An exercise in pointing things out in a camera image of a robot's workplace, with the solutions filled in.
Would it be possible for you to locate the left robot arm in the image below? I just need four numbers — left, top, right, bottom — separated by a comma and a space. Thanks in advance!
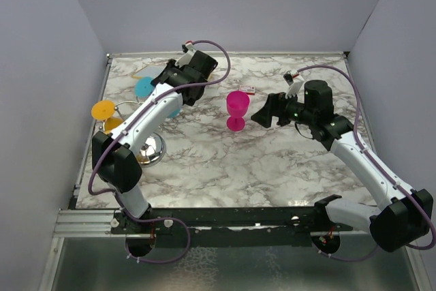
91, 50, 217, 233

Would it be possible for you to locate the blue plastic wine glass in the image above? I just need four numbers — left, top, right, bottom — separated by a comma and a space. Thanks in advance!
134, 76, 183, 119

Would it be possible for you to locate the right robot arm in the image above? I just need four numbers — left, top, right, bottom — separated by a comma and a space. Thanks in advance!
251, 80, 435, 252

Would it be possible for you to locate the chrome wine glass rack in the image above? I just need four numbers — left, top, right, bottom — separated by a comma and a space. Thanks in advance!
98, 99, 168, 168

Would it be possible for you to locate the aluminium rail frame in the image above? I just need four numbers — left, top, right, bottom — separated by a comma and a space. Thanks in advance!
41, 53, 433, 290

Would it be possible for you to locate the yellow wine glass front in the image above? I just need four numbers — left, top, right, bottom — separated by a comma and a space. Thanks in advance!
136, 153, 149, 165

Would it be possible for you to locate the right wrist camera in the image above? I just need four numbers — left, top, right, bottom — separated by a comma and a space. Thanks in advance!
283, 70, 305, 98

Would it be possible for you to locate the pink plastic wine glass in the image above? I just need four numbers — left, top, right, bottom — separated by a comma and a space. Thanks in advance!
226, 91, 250, 132

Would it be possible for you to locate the yellow wine glass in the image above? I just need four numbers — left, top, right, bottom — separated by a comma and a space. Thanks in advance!
91, 100, 123, 134
136, 153, 149, 165

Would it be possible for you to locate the red card box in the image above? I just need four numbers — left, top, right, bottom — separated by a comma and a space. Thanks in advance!
238, 85, 255, 95

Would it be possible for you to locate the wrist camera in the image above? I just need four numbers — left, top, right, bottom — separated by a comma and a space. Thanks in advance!
175, 41, 197, 67
283, 70, 305, 98

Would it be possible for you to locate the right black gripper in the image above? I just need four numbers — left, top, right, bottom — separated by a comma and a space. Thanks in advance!
252, 89, 316, 127

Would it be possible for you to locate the yellow framed whiteboard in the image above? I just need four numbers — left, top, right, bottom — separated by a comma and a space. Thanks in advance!
131, 62, 214, 80

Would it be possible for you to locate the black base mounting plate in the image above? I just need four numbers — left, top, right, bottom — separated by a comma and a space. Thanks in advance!
111, 206, 352, 248

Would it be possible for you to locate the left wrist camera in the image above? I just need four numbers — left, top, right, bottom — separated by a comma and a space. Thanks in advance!
175, 41, 197, 67

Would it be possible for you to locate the yellow wine glass rear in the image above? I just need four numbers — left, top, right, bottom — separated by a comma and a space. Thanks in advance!
91, 100, 123, 134

